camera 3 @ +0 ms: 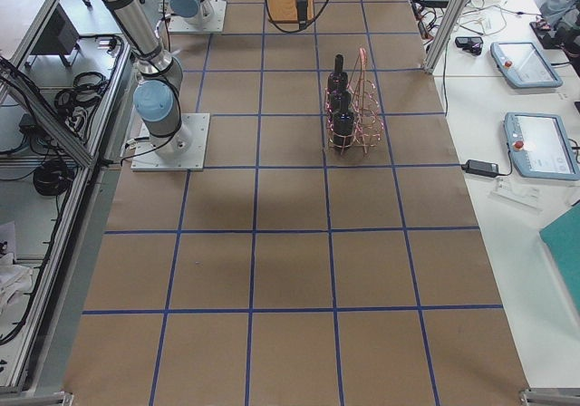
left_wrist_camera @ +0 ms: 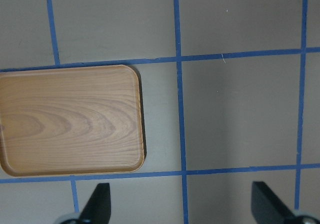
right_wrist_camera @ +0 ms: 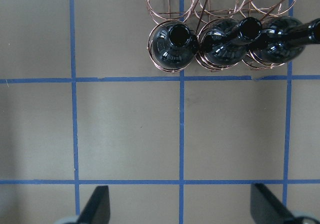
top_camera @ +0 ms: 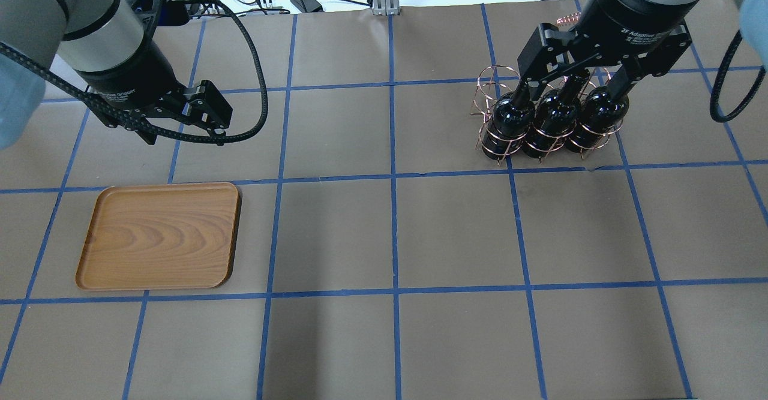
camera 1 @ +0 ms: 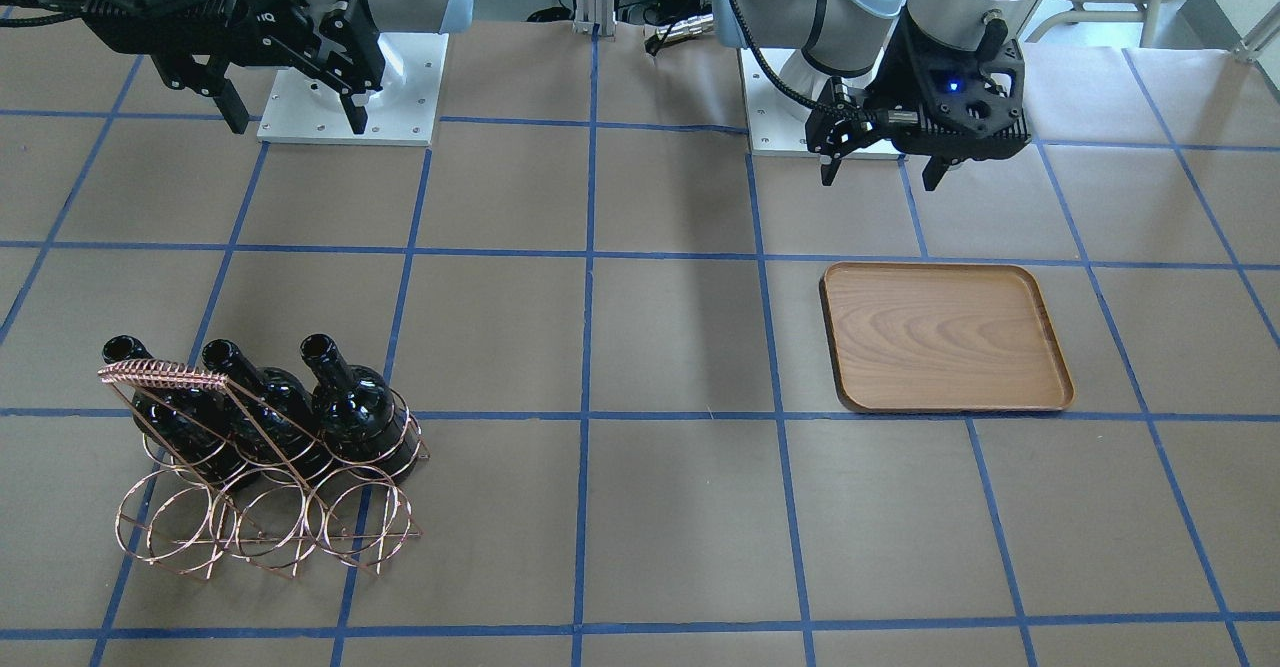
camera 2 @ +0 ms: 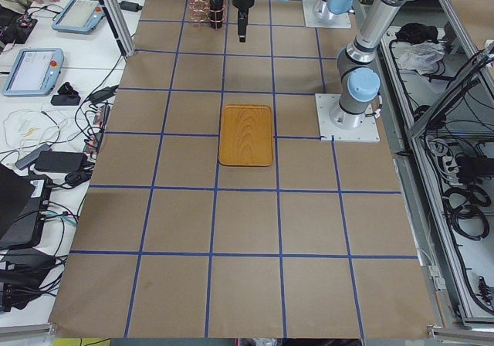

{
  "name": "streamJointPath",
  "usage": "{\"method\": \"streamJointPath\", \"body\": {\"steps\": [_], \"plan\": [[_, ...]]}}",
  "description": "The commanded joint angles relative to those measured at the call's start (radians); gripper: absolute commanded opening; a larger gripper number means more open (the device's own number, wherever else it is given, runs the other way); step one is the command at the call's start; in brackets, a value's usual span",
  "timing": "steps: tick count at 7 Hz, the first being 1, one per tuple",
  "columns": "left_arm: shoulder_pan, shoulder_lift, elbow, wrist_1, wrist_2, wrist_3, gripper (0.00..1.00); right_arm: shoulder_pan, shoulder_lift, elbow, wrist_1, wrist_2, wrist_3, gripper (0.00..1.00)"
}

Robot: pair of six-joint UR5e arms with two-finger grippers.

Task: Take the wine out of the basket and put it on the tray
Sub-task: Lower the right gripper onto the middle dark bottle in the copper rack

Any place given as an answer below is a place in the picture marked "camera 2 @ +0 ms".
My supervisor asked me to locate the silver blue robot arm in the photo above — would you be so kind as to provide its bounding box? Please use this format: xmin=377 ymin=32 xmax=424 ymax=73
xmin=314 ymin=0 xmax=353 ymax=20
xmin=279 ymin=0 xmax=416 ymax=130

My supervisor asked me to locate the dark wine bottle in basket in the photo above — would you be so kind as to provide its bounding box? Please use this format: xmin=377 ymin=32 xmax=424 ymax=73
xmin=208 ymin=0 xmax=232 ymax=30

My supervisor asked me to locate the wooden rectangular tray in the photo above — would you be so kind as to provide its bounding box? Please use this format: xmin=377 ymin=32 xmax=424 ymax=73
xmin=218 ymin=103 xmax=274 ymax=167

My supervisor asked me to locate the blue teach pendant upper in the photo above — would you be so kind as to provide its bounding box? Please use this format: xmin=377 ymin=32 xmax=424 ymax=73
xmin=52 ymin=0 xmax=103 ymax=35

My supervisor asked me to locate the blue teach pendant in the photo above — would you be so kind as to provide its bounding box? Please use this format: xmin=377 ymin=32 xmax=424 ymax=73
xmin=2 ymin=48 xmax=64 ymax=97
xmin=52 ymin=0 xmax=103 ymax=35

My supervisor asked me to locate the white crumpled cloth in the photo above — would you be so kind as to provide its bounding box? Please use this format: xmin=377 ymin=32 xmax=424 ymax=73
xmin=398 ymin=42 xmax=445 ymax=75

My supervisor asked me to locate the black small device on desk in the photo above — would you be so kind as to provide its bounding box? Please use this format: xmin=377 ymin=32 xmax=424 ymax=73
xmin=50 ymin=82 xmax=81 ymax=106

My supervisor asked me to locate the blue teach pendant lower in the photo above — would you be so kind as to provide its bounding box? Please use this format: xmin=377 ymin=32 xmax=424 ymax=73
xmin=2 ymin=48 xmax=64 ymax=97

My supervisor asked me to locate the black power adapter brick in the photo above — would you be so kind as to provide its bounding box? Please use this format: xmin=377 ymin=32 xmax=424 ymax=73
xmin=34 ymin=151 xmax=86 ymax=173

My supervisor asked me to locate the black laptop computer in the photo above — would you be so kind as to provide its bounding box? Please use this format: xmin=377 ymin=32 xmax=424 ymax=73
xmin=1 ymin=165 xmax=52 ymax=250

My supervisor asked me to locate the copper wire wine basket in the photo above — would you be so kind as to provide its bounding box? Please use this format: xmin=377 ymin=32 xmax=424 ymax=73
xmin=188 ymin=0 xmax=210 ymax=24

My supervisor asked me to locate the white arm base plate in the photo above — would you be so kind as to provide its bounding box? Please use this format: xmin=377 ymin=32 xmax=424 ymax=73
xmin=302 ymin=0 xmax=353 ymax=29
xmin=315 ymin=93 xmax=380 ymax=143

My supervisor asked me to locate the aluminium frame post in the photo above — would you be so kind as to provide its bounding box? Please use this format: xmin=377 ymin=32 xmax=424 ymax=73
xmin=98 ymin=0 xmax=135 ymax=58

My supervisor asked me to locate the black coiled cable bundle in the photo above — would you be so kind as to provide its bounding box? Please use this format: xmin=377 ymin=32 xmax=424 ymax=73
xmin=443 ymin=185 xmax=492 ymax=243

